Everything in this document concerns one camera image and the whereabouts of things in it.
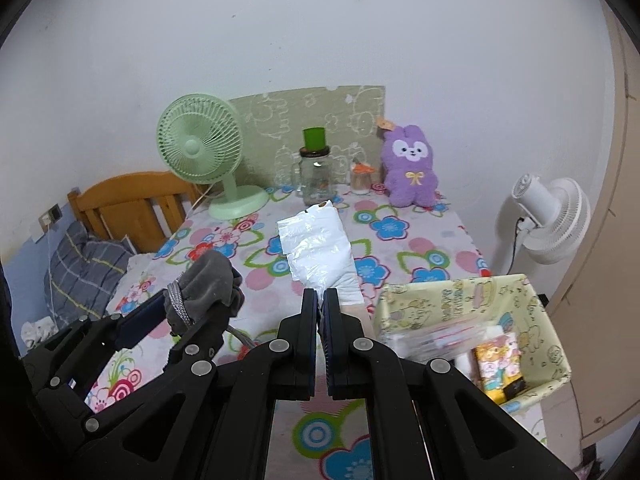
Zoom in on purple plush bunny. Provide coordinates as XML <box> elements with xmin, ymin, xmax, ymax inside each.
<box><xmin>376</xmin><ymin>117</ymin><xmax>441</xmax><ymax>208</ymax></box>

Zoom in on wooden bed headboard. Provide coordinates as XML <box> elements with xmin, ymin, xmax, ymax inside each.
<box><xmin>67</xmin><ymin>171</ymin><xmax>211</xmax><ymax>253</ymax></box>

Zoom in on white plastic-wrapped soft pack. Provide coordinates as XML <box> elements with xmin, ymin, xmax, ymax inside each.
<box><xmin>276</xmin><ymin>200</ymin><xmax>368</xmax><ymax>306</ymax></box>

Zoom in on clear plastic packet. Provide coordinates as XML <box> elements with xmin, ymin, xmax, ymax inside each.
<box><xmin>392</xmin><ymin>322</ymin><xmax>488</xmax><ymax>361</ymax></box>

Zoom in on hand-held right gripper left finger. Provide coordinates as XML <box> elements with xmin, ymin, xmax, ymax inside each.
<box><xmin>65</xmin><ymin>289</ymin><xmax>318</xmax><ymax>480</ymax></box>

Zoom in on green printed board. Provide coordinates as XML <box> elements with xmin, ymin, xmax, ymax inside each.
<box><xmin>227</xmin><ymin>85</ymin><xmax>387</xmax><ymax>191</ymax></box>

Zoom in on grey plaid pillow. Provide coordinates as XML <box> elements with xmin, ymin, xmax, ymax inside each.
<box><xmin>44</xmin><ymin>220</ymin><xmax>133</xmax><ymax>321</ymax></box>

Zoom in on green desk fan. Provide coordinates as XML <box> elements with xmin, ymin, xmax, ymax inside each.
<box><xmin>156</xmin><ymin>92</ymin><xmax>269</xmax><ymax>221</ymax></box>

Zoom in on glass jar mug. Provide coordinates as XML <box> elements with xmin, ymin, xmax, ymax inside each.
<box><xmin>292</xmin><ymin>146</ymin><xmax>336</xmax><ymax>200</ymax></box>

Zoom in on white standing fan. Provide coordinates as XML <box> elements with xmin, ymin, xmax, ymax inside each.
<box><xmin>511</xmin><ymin>172</ymin><xmax>592</xmax><ymax>266</ymax></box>

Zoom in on fan power cable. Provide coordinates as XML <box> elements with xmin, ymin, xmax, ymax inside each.
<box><xmin>506</xmin><ymin>215</ymin><xmax>531</xmax><ymax>277</ymax></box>

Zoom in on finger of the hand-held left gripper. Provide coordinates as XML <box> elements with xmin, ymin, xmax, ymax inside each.
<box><xmin>70</xmin><ymin>305</ymin><xmax>240</xmax><ymax>453</ymax></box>
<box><xmin>27</xmin><ymin>292</ymin><xmax>168</xmax><ymax>401</ymax></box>

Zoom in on yellow printed fabric storage bin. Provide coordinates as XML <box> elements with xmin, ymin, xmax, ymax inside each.
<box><xmin>374</xmin><ymin>272</ymin><xmax>572</xmax><ymax>413</ymax></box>

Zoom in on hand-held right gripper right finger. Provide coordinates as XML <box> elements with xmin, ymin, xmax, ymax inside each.
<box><xmin>325</xmin><ymin>289</ymin><xmax>576</xmax><ymax>480</ymax></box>

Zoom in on white crumpled cloth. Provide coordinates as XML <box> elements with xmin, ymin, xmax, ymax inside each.
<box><xmin>21</xmin><ymin>317</ymin><xmax>56</xmax><ymax>348</ymax></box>

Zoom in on small jar with orange lid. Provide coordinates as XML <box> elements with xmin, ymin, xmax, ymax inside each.
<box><xmin>350</xmin><ymin>159</ymin><xmax>375</xmax><ymax>195</ymax></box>

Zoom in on cartoon tissue pack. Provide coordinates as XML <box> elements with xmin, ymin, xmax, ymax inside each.
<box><xmin>472</xmin><ymin>332</ymin><xmax>523</xmax><ymax>403</ymax></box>

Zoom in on grey drawstring pouch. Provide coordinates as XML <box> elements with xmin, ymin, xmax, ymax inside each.
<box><xmin>165</xmin><ymin>250</ymin><xmax>261</xmax><ymax>348</ymax></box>

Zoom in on beige wooden door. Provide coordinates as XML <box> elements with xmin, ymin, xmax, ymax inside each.
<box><xmin>545</xmin><ymin>5</ymin><xmax>640</xmax><ymax>441</ymax></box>

